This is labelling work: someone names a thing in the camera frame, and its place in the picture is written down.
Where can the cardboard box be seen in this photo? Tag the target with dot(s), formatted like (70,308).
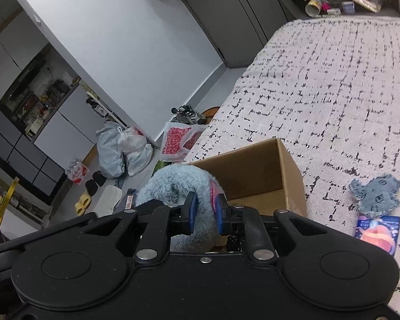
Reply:
(253,166)

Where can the white grey cabinet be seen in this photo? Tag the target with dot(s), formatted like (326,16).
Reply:
(70,113)

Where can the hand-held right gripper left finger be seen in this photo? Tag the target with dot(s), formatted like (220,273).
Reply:
(192,211)

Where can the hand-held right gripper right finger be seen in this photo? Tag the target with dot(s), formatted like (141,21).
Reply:
(220,218)

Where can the printed tissue pack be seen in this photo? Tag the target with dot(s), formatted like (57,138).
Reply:
(380,236)

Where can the grey wardrobe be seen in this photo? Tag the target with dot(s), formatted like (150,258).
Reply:
(240,23)

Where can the water bottle pack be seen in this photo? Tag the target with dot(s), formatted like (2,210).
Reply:
(76,171)

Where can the black slipper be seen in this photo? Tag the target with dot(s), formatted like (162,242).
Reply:
(90,186)
(98,177)

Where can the yellow slipper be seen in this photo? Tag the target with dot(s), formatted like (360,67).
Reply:
(81,203)

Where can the cardboard tube cup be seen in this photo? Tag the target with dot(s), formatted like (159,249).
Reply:
(315,6)

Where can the white black patterned blanket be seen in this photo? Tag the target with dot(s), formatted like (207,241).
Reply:
(320,90)

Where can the small purple box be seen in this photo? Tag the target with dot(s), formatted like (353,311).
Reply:
(348,7)

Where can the grey plastic bag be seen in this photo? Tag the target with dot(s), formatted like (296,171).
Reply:
(108,153)

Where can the blue plush toy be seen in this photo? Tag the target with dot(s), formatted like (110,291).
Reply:
(173,183)

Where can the white folding rack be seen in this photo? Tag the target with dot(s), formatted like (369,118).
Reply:
(100,106)

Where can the black grey object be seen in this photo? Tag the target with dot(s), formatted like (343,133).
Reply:
(186,113)

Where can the white floor mat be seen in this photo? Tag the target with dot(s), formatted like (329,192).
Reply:
(110,200)

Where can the small white case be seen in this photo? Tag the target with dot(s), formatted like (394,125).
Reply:
(334,12)

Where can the red white plastic bag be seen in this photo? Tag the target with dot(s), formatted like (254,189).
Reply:
(176,141)

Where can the blue denim scrap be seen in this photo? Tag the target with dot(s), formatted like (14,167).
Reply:
(375,195)

